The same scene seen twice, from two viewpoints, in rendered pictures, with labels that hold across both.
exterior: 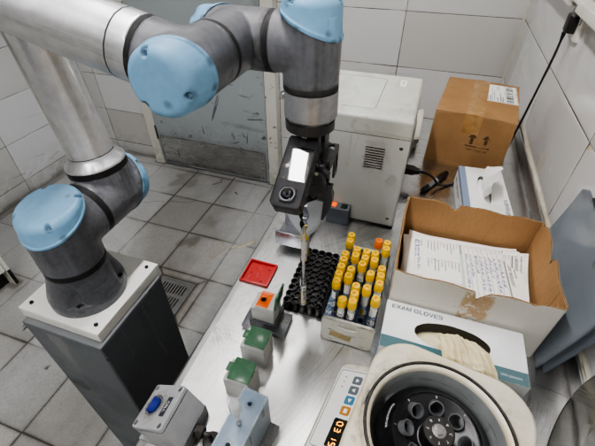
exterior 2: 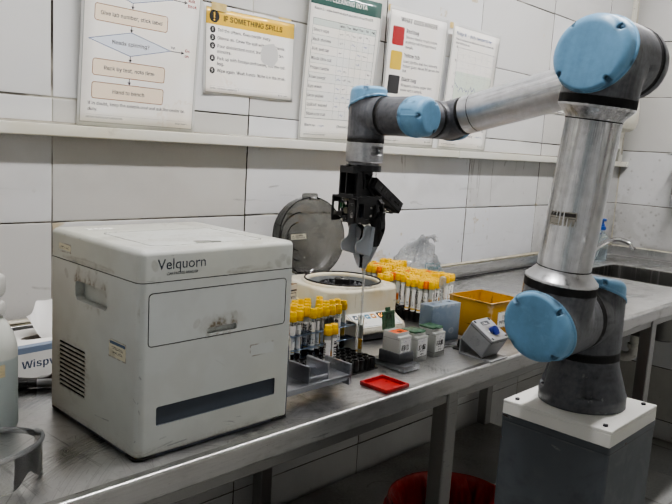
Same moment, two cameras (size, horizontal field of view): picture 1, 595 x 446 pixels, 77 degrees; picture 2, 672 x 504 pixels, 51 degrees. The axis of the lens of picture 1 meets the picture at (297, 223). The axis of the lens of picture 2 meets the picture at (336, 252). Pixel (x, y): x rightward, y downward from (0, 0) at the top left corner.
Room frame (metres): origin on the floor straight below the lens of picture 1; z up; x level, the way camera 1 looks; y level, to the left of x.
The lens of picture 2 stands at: (1.83, 0.55, 1.33)
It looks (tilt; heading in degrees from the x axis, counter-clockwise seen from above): 8 degrees down; 205
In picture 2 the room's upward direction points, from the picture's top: 3 degrees clockwise
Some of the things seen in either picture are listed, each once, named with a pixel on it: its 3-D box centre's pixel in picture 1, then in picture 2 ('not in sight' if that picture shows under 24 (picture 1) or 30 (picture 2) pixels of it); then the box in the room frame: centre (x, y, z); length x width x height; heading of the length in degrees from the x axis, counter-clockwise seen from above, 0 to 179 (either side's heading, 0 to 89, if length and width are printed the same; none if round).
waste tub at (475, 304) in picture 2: not in sight; (484, 315); (0.05, 0.15, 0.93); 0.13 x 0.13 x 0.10; 67
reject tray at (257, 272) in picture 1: (258, 272); (384, 384); (0.58, 0.09, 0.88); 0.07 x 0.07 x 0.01; 71
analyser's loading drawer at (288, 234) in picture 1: (301, 212); (298, 376); (0.75, -0.01, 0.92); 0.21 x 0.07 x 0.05; 161
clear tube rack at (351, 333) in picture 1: (357, 293); (308, 339); (0.50, -0.12, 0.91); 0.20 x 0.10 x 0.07; 161
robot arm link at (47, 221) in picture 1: (61, 227); (587, 310); (0.52, 0.44, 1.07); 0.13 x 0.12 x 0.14; 161
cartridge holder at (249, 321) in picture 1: (266, 318); (395, 357); (0.45, 0.06, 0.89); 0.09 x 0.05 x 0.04; 71
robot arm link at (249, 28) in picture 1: (233, 41); (412, 117); (0.52, 0.08, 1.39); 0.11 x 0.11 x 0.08; 71
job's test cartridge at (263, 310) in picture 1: (266, 310); (396, 345); (0.45, 0.06, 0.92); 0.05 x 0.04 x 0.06; 71
